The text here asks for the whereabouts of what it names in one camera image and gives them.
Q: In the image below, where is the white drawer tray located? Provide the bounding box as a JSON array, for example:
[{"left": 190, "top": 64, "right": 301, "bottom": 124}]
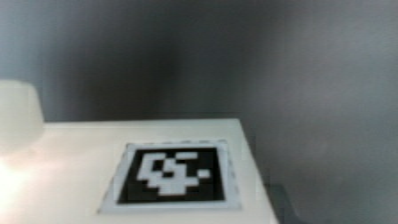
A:
[{"left": 0, "top": 80, "right": 278, "bottom": 224}]

